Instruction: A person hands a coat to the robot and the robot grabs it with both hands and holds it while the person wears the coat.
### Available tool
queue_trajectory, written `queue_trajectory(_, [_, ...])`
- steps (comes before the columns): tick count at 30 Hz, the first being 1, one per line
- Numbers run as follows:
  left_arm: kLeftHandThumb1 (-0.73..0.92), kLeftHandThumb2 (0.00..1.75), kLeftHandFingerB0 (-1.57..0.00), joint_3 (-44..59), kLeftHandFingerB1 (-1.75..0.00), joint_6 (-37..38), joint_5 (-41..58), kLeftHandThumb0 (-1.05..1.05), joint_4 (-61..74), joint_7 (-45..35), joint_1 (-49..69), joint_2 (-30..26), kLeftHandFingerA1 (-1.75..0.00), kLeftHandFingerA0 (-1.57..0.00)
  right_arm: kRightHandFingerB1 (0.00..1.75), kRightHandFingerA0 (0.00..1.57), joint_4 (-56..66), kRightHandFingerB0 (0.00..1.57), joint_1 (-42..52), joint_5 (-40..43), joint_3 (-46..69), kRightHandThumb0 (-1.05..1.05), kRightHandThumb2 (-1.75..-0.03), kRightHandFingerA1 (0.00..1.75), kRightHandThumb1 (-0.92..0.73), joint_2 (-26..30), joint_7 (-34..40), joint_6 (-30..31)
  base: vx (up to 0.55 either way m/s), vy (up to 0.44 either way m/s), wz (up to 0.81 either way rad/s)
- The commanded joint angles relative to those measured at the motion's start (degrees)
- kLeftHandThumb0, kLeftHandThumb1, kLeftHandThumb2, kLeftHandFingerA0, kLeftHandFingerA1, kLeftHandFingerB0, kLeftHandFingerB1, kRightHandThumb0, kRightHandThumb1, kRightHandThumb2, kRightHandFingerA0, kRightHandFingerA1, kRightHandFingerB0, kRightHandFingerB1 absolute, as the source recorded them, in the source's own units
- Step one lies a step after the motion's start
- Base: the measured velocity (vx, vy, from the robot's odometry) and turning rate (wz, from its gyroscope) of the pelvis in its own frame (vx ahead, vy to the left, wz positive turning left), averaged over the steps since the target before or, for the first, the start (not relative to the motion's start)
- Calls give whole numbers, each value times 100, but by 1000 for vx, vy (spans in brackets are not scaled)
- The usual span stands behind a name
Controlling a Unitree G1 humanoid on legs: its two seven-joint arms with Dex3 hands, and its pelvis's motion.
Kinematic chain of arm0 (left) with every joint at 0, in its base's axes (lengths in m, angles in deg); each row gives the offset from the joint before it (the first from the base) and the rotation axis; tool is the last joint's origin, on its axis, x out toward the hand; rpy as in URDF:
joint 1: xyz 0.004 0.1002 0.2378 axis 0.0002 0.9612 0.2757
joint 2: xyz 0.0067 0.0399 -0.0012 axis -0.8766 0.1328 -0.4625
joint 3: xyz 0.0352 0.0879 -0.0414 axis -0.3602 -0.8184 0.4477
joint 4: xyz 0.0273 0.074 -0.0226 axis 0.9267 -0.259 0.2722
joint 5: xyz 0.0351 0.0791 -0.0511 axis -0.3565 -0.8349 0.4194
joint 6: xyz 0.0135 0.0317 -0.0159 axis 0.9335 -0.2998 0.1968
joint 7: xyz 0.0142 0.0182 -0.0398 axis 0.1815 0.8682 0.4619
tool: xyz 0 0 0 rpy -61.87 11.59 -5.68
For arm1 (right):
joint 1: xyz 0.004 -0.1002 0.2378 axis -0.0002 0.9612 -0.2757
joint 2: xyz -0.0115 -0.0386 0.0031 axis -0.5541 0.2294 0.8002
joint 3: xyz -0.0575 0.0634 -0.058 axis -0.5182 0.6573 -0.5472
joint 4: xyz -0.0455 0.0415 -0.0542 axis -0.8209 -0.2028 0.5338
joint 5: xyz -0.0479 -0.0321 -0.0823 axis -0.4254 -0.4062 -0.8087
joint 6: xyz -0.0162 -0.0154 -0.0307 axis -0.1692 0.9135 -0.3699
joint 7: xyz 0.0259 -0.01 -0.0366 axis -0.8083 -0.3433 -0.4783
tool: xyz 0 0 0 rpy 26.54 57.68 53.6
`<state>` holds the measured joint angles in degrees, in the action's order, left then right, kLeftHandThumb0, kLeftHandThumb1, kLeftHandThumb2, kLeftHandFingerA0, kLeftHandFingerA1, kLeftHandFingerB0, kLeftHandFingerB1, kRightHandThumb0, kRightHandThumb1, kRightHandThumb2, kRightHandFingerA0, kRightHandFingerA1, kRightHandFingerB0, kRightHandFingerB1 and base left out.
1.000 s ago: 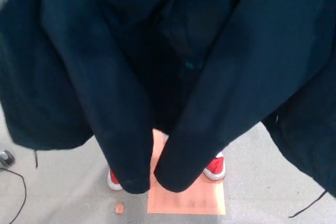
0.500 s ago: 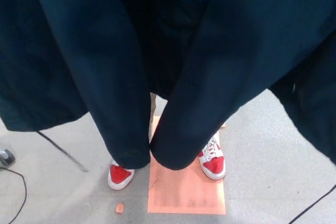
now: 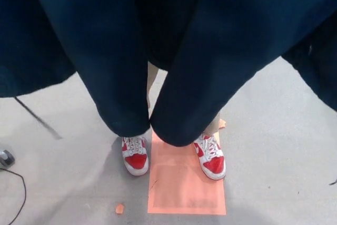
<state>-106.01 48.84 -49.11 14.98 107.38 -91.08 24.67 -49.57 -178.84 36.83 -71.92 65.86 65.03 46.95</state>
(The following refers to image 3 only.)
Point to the grey floor device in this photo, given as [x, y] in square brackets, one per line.
[5, 158]

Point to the thin black rod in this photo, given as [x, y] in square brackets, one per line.
[39, 119]

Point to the red white sneaker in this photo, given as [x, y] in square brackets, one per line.
[212, 161]
[135, 159]

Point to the curled orange paper scrap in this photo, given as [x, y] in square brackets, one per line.
[222, 123]

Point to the orange rectangular floor mat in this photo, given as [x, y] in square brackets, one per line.
[181, 188]

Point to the small orange paper scrap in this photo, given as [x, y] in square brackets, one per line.
[119, 208]

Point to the navy blue coat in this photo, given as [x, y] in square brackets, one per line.
[87, 38]

